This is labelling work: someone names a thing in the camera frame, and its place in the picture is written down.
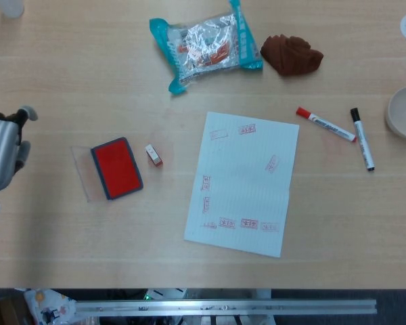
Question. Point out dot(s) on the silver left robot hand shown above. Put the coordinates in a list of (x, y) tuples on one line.
[(0, 149)]

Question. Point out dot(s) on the small red white stamp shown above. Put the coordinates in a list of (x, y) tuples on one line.
[(154, 155)]

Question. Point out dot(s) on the clear ink pad lid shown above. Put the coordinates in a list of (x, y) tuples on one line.
[(81, 172)]

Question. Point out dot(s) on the red ink pad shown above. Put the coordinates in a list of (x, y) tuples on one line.
[(116, 167)]

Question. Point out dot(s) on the clear plastic squeeze bottle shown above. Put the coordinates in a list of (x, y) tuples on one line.
[(10, 6)]

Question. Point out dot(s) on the white printed paper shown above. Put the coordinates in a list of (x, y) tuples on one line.
[(47, 304)]

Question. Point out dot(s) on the white device under table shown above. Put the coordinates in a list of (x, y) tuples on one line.
[(165, 292)]

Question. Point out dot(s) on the teal silver snack packet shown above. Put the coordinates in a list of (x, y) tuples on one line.
[(206, 47)]

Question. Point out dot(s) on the white lined paper sheet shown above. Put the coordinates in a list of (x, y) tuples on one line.
[(243, 183)]

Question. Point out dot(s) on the brown crumpled cloth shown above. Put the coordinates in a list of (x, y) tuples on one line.
[(291, 55)]

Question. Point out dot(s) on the red whiteboard marker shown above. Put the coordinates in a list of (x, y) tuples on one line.
[(326, 124)]

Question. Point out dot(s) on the black whiteboard marker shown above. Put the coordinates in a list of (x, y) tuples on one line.
[(362, 139)]

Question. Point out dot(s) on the aluminium rail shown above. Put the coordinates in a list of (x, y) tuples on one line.
[(223, 307)]

